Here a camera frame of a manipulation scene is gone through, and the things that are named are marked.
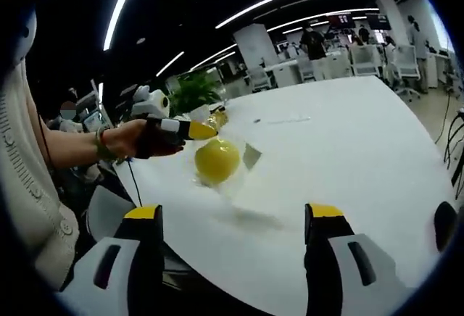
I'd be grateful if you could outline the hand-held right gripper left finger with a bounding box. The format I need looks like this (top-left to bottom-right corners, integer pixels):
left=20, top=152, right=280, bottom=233
left=57, top=204, right=166, bottom=316

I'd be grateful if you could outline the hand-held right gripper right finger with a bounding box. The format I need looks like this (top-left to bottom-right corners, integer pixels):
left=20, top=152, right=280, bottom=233
left=303, top=202, right=406, bottom=316

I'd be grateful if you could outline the person's left hand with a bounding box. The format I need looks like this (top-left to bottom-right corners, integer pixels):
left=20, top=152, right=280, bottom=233
left=104, top=118, right=186, bottom=160

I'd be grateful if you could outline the green potted plant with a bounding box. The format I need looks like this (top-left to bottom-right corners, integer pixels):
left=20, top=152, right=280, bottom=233
left=167, top=72, right=226, bottom=121

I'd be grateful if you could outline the cream knitted cardigan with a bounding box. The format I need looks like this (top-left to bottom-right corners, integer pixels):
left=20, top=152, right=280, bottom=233
left=0, top=53, right=80, bottom=292

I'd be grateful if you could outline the black rounded object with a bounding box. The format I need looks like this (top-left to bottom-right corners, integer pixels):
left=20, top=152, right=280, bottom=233
left=433, top=201, right=458, bottom=252

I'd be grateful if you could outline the white mesh office chair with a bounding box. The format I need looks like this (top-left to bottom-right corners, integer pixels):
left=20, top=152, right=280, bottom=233
left=350, top=45, right=381, bottom=78
left=246, top=65, right=273, bottom=92
left=397, top=45, right=423, bottom=100

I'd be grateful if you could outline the black hanging monitor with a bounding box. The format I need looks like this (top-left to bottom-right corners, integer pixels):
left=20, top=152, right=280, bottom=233
left=365, top=12, right=392, bottom=31

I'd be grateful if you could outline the wrist bracelet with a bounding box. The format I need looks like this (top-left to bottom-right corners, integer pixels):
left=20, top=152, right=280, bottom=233
left=94, top=128, right=117, bottom=162

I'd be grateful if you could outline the thin black cable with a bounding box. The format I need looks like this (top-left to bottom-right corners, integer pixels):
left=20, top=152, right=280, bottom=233
left=125, top=157, right=143, bottom=209

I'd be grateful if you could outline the black cable bundle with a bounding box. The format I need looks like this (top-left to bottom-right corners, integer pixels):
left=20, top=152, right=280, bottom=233
left=444, top=106, right=464, bottom=187

